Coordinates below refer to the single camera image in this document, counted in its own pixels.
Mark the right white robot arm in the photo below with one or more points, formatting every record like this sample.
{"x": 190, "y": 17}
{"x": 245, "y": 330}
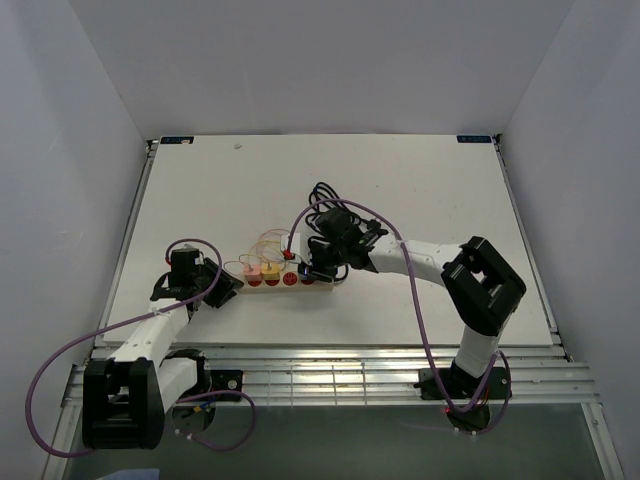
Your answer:
{"x": 484, "y": 289}

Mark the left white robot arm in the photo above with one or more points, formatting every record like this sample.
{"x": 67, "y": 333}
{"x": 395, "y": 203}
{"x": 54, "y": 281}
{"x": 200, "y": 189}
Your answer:
{"x": 126, "y": 395}

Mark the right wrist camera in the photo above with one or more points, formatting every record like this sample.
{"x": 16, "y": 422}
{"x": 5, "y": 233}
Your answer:
{"x": 292, "y": 247}

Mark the yellow charger plug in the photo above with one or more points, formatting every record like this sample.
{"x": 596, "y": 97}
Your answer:
{"x": 270, "y": 272}

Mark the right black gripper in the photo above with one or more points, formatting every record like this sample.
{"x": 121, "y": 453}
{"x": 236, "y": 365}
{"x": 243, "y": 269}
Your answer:
{"x": 313, "y": 249}

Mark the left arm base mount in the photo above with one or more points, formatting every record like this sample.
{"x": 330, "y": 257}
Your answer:
{"x": 217, "y": 380}

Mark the pink charger plug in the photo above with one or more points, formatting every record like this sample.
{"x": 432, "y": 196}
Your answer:
{"x": 252, "y": 272}

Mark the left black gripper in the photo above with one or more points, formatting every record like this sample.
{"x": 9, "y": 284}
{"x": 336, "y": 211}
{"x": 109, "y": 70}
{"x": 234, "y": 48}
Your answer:
{"x": 225, "y": 284}

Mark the beige red power strip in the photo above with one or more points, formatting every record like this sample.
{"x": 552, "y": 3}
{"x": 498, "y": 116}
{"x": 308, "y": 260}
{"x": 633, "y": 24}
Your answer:
{"x": 282, "y": 282}

